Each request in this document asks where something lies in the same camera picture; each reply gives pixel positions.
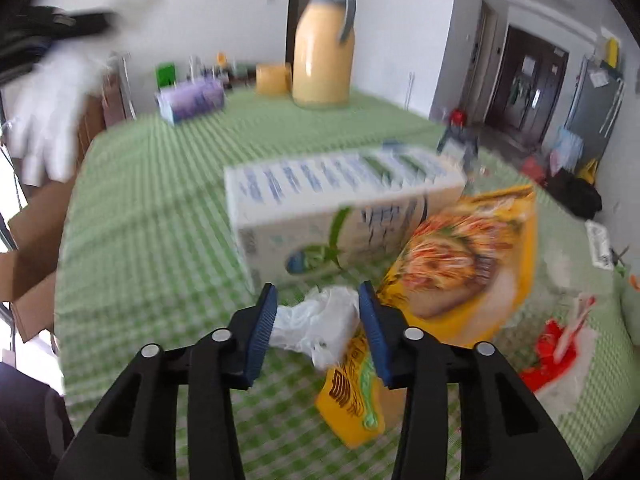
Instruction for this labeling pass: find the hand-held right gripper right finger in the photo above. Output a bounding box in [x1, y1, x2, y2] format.
[358, 281, 584, 480]

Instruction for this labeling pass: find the grey board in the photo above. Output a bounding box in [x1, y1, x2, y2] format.
[564, 56, 626, 171]

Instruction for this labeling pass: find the purple tissue box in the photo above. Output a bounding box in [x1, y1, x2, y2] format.
[156, 80, 226, 126]

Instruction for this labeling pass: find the green checked tablecloth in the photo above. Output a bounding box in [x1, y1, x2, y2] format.
[54, 87, 640, 480]

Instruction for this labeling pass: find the person's left hand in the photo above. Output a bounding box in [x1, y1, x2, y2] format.
[9, 54, 109, 184]

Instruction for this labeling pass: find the dark brown double door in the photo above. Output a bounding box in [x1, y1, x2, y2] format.
[486, 24, 570, 150]

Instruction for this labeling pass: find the red and white wrapper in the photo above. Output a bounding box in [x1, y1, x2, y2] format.
[517, 294, 598, 393]

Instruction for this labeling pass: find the brown cardboard box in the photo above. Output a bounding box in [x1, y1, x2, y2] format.
[0, 175, 76, 343]

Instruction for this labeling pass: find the black bag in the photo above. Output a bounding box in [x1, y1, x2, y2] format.
[545, 169, 603, 220]

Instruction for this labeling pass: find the person's dark clothing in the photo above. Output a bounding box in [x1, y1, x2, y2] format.
[0, 362, 76, 480]

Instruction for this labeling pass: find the white milk carton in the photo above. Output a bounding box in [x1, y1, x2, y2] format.
[223, 144, 468, 292]

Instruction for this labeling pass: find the small white box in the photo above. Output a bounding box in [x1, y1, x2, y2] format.
[585, 220, 613, 270]

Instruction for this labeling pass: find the white plastic wrapper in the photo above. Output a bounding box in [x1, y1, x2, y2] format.
[270, 285, 362, 371]

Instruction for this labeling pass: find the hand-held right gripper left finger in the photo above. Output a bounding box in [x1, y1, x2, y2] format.
[54, 283, 279, 480]

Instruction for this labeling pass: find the yellow cup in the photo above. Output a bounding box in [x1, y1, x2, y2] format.
[255, 62, 293, 97]

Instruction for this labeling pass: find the brown wooden chair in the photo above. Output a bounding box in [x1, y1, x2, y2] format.
[75, 67, 132, 161]

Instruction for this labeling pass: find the yellow thermos jug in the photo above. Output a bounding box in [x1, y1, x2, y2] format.
[291, 0, 358, 109]

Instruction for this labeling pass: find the yellow noodle packet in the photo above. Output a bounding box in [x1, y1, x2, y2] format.
[315, 185, 540, 450]

